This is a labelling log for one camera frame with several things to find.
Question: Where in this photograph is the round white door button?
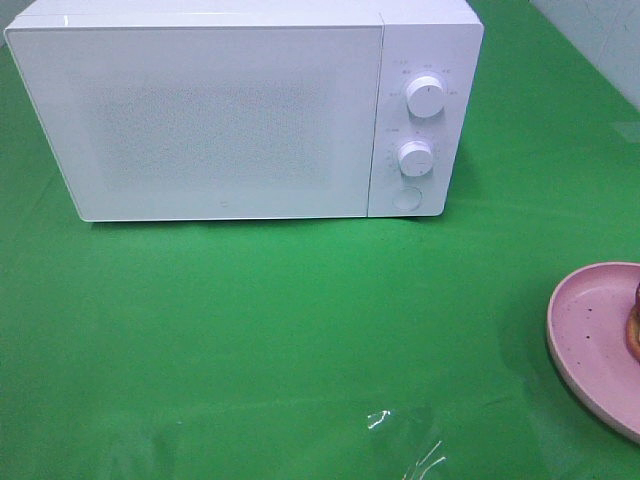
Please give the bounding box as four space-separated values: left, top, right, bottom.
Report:
392 187 422 211

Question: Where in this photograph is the pink speckled plate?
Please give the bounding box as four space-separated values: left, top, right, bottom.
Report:
546 262 639 443

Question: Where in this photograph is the green table cloth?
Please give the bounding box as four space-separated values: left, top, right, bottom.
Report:
1 1 639 479

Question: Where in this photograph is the white round knob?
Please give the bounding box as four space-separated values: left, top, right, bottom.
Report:
398 141 434 177
405 74 445 118

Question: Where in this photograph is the lower white round knob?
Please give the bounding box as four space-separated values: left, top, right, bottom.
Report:
398 141 434 177

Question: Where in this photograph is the white microwave oven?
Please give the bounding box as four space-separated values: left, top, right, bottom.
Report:
4 1 484 217

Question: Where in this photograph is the burger with lettuce and tomato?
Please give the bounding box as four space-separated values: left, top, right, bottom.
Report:
626 285 640 362

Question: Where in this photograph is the upper white round knob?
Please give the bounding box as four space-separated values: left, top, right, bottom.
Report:
405 74 445 118

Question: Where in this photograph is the white wall panel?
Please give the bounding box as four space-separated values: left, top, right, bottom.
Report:
533 0 639 107

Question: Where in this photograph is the white microwave door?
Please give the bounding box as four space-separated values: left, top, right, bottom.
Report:
8 26 382 222

